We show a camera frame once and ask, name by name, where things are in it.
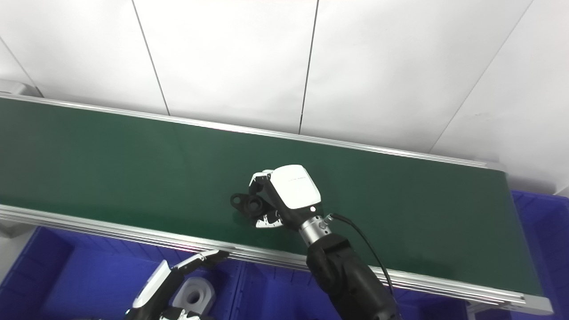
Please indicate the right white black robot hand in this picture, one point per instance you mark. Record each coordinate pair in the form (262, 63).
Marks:
(295, 189)

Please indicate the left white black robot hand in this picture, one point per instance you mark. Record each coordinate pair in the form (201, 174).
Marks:
(158, 286)

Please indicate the black flanged machine part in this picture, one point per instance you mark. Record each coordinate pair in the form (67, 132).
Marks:
(242, 202)

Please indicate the white flanged machine part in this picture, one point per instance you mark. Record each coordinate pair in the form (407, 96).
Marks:
(193, 295)

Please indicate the green conveyor belt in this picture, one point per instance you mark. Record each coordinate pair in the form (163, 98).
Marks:
(111, 164)
(133, 233)

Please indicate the blue plastic bin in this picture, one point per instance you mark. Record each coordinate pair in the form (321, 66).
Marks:
(275, 298)
(80, 284)
(542, 249)

